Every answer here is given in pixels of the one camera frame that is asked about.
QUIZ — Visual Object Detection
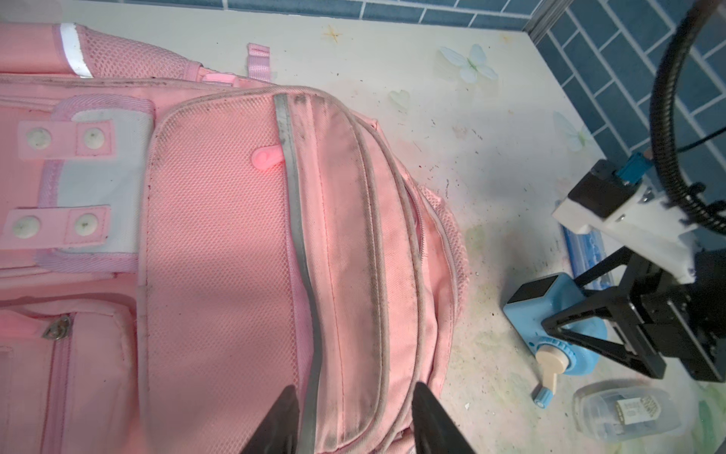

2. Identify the pink student backpack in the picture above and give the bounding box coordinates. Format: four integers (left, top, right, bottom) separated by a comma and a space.
1, 23, 469, 453

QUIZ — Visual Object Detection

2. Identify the blue geometry set case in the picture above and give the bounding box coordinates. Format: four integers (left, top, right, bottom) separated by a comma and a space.
561, 226, 614, 291

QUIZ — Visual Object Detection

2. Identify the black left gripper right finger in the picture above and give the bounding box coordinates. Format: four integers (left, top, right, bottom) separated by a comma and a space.
412, 382, 475, 454

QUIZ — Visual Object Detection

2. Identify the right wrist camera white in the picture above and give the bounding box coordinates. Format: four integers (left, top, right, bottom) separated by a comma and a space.
553, 159, 699, 284

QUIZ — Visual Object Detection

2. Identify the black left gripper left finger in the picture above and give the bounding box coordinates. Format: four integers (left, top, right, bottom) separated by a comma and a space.
240, 385, 300, 454

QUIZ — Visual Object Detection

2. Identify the clear plastic pencil case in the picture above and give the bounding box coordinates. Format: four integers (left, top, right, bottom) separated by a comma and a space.
571, 379, 697, 444

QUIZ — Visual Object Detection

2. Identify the light blue pencil sharpener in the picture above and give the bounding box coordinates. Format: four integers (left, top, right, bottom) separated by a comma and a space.
503, 274, 608, 409

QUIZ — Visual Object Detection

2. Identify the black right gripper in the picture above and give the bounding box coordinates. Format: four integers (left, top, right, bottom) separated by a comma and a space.
542, 246, 725, 382

